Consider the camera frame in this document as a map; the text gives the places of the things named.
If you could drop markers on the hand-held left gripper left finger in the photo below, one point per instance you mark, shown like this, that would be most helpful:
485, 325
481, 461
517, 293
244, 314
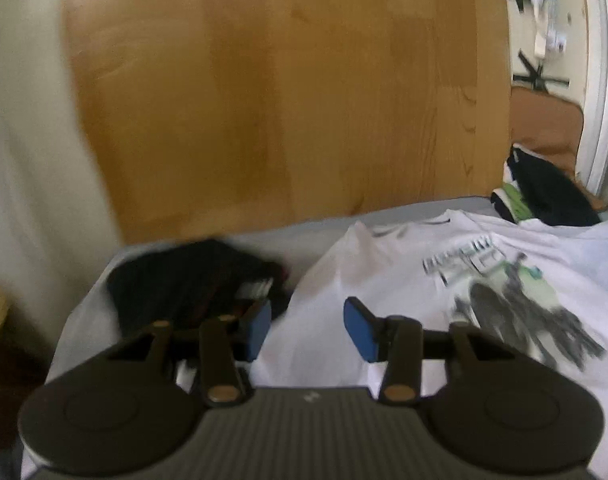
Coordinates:
258, 330

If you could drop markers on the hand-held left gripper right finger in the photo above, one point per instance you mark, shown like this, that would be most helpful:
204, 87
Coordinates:
359, 327

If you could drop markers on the white printed t-shirt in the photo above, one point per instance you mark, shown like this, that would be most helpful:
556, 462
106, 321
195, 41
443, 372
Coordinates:
334, 270

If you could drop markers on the black red folded clothes pile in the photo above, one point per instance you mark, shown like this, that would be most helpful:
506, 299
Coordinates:
183, 280

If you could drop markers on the grey striped bed sheet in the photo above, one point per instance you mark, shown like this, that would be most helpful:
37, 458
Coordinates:
314, 232

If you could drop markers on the green garment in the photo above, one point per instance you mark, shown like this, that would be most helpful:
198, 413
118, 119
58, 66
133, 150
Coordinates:
516, 202

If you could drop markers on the wooden headboard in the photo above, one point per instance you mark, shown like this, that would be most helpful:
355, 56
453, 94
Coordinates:
284, 100

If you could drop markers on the black garment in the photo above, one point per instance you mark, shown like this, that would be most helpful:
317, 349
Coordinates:
549, 190

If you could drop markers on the brown rounded wooden panel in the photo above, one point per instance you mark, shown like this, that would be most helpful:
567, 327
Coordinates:
546, 125

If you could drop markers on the white wall plug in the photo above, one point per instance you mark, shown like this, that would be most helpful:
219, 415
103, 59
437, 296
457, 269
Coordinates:
549, 42

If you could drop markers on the white door frame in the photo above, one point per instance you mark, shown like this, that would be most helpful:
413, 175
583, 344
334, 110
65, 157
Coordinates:
601, 85

